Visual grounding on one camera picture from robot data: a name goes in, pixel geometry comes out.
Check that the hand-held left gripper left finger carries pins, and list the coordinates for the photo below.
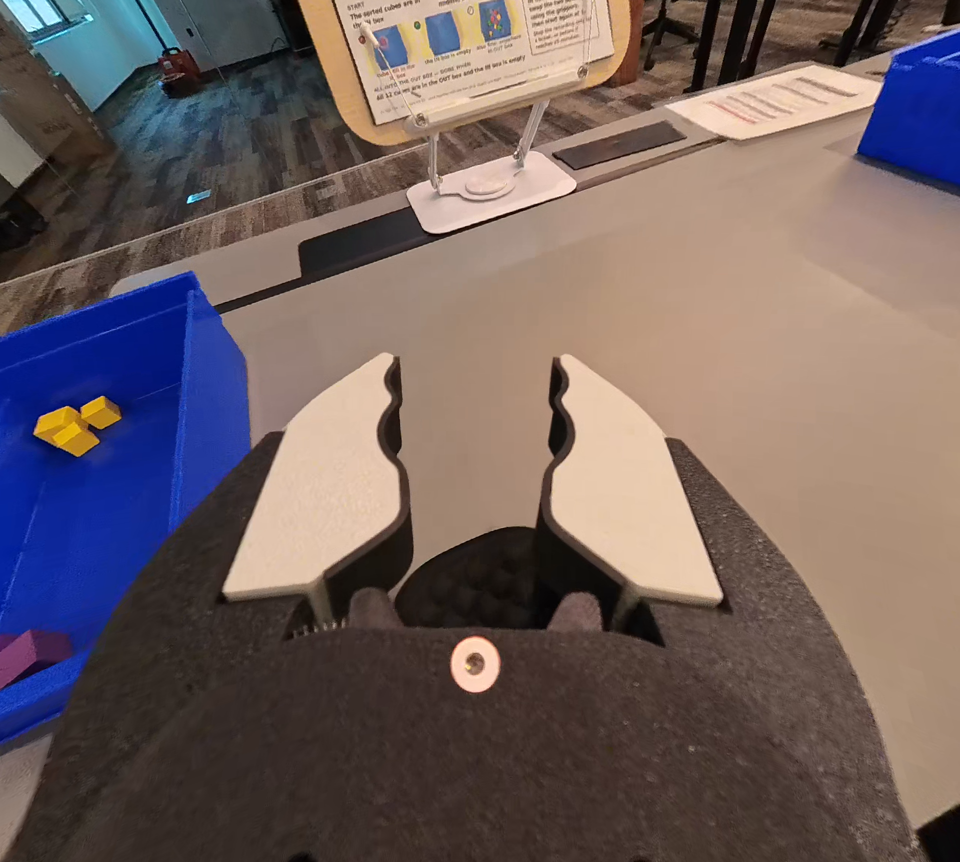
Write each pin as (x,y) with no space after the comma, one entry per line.
(322,502)

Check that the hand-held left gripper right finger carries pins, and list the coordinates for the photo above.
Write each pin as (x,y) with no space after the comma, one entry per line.
(630,510)

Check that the blue plastic bin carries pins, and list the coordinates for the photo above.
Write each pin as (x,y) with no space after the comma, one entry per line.
(112,502)
(915,120)

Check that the yellow wooden cube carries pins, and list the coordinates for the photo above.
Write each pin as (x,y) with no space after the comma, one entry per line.
(79,441)
(101,411)
(54,422)

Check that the purple wooden cube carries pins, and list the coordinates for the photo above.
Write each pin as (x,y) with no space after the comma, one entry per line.
(34,652)

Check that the black mesh chair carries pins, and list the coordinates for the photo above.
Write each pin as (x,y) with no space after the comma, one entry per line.
(472,585)

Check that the black desk flap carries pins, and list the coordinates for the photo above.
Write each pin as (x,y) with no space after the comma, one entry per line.
(622,144)
(360,240)

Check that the small blue lit display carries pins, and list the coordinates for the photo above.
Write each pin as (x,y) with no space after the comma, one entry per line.
(197,196)

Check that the laminated paper sheet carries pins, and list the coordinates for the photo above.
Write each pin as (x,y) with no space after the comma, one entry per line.
(772,101)

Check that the small red floor device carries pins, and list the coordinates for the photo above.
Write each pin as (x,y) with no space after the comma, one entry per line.
(178,69)

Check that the brown cardboard box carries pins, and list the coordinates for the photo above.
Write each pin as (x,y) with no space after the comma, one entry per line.
(45,105)

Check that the printed instruction sheet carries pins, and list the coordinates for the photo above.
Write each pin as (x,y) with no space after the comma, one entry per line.
(480,37)

